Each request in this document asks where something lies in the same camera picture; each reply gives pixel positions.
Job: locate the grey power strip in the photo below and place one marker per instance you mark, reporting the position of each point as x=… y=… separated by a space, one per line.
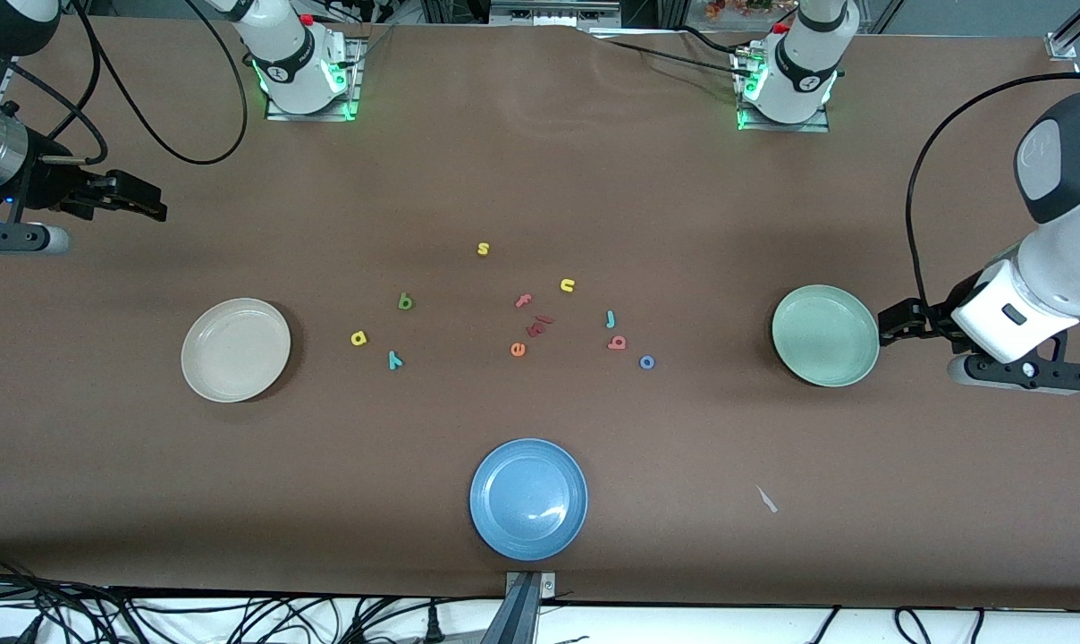
x=549 y=13

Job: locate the brown table cover sheet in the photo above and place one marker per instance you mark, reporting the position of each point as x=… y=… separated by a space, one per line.
x=540 y=179

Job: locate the beige brown plate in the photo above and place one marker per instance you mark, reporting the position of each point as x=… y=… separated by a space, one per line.
x=236 y=349

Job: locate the white paper scrap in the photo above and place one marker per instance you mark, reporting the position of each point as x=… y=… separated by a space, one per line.
x=766 y=499

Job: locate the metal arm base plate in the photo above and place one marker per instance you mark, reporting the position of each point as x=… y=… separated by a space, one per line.
x=790 y=127
x=307 y=117

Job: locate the blue plate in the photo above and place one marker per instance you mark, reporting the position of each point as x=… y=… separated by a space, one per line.
x=527 y=496

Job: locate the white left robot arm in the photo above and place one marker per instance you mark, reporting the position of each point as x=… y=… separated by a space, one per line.
x=1072 y=268

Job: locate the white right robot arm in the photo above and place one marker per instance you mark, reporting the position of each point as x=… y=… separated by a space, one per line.
x=290 y=63

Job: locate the orange artificial flowers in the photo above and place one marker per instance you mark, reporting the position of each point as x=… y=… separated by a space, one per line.
x=737 y=7

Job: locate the light green plate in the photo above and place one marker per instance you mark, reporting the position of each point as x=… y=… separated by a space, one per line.
x=822 y=335

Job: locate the aluminium frame profile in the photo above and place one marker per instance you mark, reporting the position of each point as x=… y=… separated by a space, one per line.
x=7 y=80
x=1063 y=43

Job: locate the black power plug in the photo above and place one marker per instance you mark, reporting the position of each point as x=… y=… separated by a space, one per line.
x=433 y=624

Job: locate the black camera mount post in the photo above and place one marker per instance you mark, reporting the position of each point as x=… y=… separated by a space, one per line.
x=518 y=617

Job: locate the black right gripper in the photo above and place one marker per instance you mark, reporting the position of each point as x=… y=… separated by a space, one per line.
x=51 y=184

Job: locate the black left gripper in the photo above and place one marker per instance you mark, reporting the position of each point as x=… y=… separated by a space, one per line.
x=937 y=321

